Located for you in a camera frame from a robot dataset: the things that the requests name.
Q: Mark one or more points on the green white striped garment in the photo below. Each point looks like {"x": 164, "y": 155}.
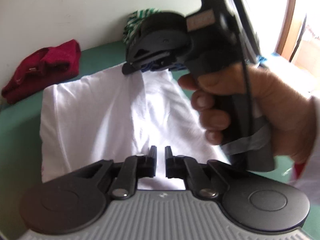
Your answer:
{"x": 134, "y": 20}

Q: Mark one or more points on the white t-shirt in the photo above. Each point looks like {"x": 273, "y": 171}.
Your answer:
{"x": 110, "y": 116}

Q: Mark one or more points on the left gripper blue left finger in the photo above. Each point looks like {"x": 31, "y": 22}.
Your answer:
{"x": 131, "y": 170}

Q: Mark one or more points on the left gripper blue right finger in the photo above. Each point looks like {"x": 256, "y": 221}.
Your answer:
{"x": 198, "y": 178}

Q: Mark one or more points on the person's right hand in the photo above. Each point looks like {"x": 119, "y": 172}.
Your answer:
{"x": 292, "y": 116}

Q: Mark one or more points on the folded dark red sweater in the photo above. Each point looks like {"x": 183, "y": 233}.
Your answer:
{"x": 43, "y": 68}

